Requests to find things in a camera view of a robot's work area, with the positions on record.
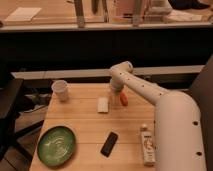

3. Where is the white bottle with label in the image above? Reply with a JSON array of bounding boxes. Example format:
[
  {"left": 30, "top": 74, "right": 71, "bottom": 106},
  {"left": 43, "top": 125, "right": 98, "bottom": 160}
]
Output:
[{"left": 140, "top": 124, "right": 155, "bottom": 166}]

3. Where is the green ceramic bowl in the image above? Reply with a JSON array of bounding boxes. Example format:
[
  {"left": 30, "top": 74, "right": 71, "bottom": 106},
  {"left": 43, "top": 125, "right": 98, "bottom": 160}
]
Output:
[{"left": 37, "top": 126, "right": 76, "bottom": 167}]

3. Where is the dark chair at left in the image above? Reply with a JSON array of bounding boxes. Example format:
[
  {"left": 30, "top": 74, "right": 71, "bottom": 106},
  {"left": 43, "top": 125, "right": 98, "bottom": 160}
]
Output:
[{"left": 0, "top": 75, "right": 44, "bottom": 161}]

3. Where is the white paper cup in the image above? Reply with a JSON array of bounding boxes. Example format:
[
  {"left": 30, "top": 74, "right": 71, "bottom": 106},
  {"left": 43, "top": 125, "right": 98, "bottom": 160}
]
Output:
[{"left": 51, "top": 80, "right": 68, "bottom": 102}]

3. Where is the black phone-like remote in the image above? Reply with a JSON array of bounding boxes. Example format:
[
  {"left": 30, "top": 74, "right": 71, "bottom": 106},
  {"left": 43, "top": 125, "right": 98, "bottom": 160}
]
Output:
[{"left": 101, "top": 132, "right": 118, "bottom": 157}]

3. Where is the white rectangular block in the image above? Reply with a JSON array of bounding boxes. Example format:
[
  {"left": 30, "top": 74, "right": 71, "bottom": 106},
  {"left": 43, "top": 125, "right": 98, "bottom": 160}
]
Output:
[{"left": 97, "top": 97, "right": 109, "bottom": 113}]

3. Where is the white paper sheet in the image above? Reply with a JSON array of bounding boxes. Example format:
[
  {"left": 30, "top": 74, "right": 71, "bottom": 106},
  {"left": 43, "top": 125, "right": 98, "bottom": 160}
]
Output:
[{"left": 5, "top": 7, "right": 41, "bottom": 22}]

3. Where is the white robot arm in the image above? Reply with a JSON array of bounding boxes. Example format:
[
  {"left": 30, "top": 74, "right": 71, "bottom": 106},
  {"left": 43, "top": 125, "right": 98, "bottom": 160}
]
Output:
[{"left": 109, "top": 61, "right": 207, "bottom": 171}]

